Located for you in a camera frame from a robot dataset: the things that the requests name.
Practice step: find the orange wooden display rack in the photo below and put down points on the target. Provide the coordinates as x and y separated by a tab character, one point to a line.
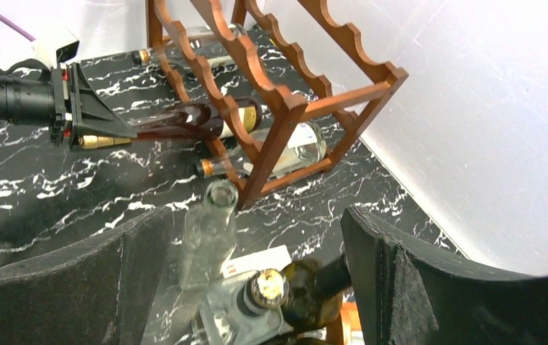
346	329

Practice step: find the gold capped bottle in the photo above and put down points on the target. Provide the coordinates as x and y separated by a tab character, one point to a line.
186	122

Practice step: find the clear whisky bottle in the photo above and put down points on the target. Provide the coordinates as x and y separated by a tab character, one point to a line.
242	309

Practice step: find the dark green wine bottle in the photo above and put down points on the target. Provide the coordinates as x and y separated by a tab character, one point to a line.
315	292

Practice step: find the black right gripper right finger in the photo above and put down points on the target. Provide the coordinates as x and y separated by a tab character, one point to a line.
409	291

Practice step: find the brown wooden wine rack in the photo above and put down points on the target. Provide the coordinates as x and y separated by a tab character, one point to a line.
353	110

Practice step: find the white red small box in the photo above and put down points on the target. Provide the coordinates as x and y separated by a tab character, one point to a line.
275	257

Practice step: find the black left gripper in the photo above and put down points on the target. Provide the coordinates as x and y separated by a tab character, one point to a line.
71	111

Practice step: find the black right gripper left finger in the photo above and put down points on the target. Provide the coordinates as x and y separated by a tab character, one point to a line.
98	290

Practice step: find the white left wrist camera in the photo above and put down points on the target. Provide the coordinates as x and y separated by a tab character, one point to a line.
55	47

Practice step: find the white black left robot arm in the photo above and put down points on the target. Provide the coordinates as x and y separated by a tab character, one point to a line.
50	90

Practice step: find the clear shelf bottle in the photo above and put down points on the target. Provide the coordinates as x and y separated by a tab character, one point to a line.
209	236

